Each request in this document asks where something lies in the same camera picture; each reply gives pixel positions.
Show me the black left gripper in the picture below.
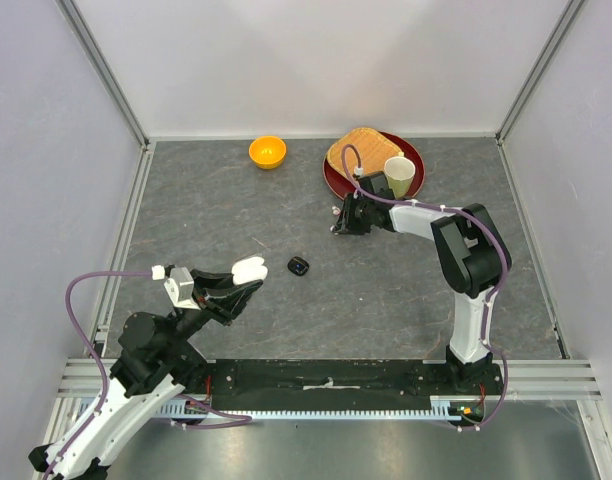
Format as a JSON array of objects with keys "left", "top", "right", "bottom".
[{"left": 162, "top": 266, "right": 264, "bottom": 353}]

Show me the white earbud charging case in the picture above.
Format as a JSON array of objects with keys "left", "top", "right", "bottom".
[{"left": 231, "top": 256, "right": 268, "bottom": 285}]

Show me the black earbud charging case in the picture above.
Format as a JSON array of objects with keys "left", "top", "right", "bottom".
[{"left": 287, "top": 256, "right": 310, "bottom": 276}]

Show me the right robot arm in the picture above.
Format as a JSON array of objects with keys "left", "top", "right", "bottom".
[{"left": 331, "top": 193, "right": 512, "bottom": 394}]

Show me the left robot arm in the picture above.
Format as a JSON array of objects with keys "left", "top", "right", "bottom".
[{"left": 29, "top": 256, "right": 268, "bottom": 479}]

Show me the dark red round tray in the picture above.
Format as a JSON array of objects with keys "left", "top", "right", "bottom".
[{"left": 323, "top": 131, "right": 426, "bottom": 199}]

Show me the pale green cup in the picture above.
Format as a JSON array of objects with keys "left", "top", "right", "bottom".
[{"left": 383, "top": 156, "right": 416, "bottom": 199}]

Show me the woven bamboo tray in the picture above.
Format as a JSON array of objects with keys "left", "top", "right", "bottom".
[{"left": 326, "top": 127, "right": 403, "bottom": 179}]

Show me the orange plastic bowl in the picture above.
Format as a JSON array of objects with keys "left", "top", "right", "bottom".
[{"left": 249, "top": 136, "right": 287, "bottom": 170}]

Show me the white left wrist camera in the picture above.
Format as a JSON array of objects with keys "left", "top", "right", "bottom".
[{"left": 164, "top": 267, "right": 199, "bottom": 310}]

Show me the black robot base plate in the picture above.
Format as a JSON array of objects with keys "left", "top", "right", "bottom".
[{"left": 182, "top": 359, "right": 503, "bottom": 413}]

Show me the light blue cable duct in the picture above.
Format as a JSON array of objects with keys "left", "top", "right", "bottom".
[{"left": 153, "top": 398, "right": 461, "bottom": 422}]

